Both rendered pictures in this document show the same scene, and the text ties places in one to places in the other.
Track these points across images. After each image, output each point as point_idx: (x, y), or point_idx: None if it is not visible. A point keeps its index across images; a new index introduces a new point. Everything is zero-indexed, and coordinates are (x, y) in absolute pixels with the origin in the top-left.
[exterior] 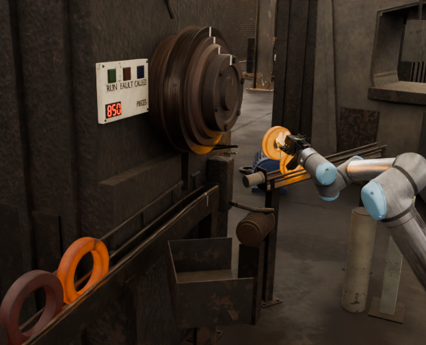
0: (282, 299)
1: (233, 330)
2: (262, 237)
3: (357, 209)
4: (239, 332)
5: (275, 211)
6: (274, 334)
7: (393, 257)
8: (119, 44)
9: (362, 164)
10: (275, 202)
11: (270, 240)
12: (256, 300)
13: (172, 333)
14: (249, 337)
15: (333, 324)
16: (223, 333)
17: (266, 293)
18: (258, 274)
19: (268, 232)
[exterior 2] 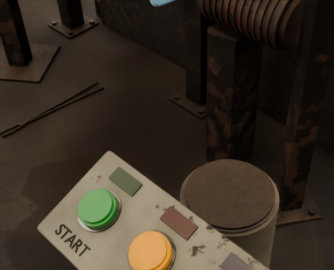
0: (283, 232)
1: (202, 131)
2: (201, 5)
3: (253, 179)
4: (195, 137)
5: (307, 29)
6: (172, 177)
7: None
8: None
9: None
10: (310, 1)
11: (293, 87)
12: (206, 123)
13: (176, 39)
14: (177, 144)
15: None
16: (199, 119)
17: (277, 183)
18: (209, 80)
19: (231, 22)
